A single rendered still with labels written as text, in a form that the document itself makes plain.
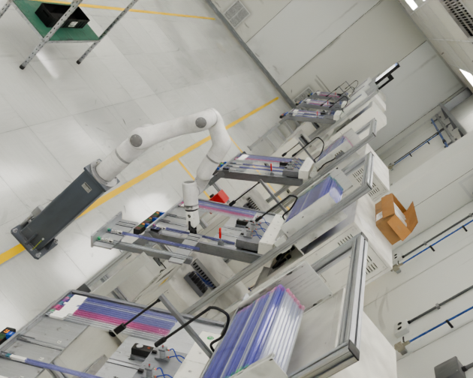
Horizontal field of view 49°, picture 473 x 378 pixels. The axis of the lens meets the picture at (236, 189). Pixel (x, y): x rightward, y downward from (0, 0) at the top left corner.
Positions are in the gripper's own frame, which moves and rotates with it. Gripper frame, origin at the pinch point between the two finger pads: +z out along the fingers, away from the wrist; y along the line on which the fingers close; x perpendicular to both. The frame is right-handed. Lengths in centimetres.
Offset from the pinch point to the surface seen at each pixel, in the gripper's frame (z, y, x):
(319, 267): -22, -85, -83
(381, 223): -3, 23, -106
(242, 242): 1.6, -5.8, -30.9
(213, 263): 39, 46, 5
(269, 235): 0.5, 3.7, -44.4
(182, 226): -0.7, 9.1, 10.1
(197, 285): 35.9, 5.4, 2.5
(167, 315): 2, -89, -20
